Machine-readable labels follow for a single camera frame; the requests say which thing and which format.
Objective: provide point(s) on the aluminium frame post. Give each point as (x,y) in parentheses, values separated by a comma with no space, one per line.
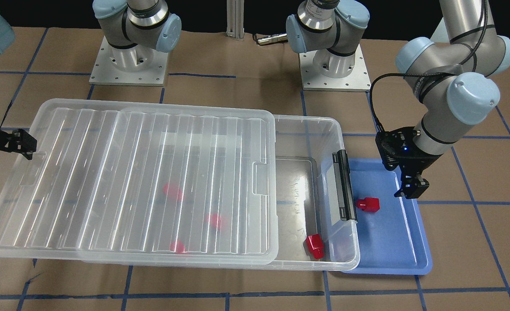
(235,19)

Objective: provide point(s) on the red block under lid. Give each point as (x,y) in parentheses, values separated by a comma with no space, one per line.
(173,192)
(216,222)
(177,247)

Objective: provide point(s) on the red block front corner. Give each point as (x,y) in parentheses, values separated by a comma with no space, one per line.
(315,246)

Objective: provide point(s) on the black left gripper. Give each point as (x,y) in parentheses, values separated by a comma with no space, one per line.
(425,160)

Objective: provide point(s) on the red block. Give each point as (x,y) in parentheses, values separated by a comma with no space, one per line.
(368,204)
(216,222)
(173,192)
(177,247)

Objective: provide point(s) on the clear plastic storage box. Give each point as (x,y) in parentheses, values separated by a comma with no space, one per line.
(270,206)

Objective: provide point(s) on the blue plastic tray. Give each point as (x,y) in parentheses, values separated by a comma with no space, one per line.
(392,240)

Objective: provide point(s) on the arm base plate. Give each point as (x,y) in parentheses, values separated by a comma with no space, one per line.
(139,36)
(326,36)

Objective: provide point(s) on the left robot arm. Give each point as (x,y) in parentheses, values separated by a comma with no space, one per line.
(453,81)

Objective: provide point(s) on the silver cable connector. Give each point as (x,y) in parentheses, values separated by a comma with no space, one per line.
(270,39)

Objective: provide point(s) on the black box latch handle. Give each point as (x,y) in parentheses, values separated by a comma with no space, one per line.
(346,206)

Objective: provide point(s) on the clear plastic box lid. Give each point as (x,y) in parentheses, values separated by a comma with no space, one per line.
(100,153)

